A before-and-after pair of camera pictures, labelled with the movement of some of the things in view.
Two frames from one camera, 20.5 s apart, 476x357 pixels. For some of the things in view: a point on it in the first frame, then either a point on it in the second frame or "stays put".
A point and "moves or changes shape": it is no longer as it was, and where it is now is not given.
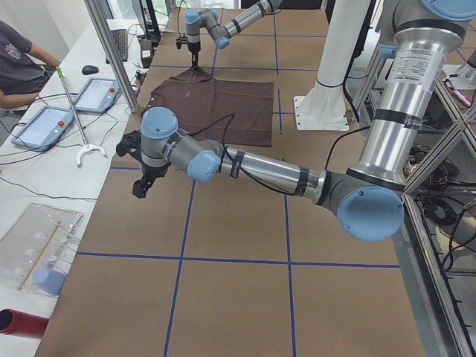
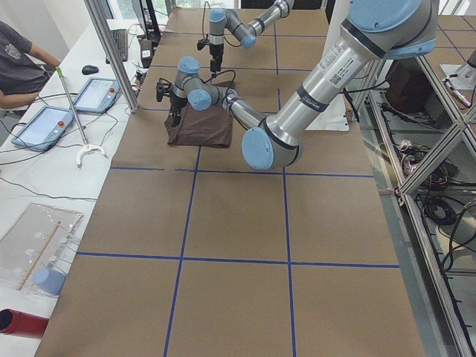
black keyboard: [120, 39] stays put
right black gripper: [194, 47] → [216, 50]
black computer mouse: [89, 69] stays put
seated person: [24, 68] stays put
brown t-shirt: [233, 113] moves or changes shape
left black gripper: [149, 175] → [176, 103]
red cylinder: [16, 323] stays put
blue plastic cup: [50, 280] stays put
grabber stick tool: [88, 147] stays put
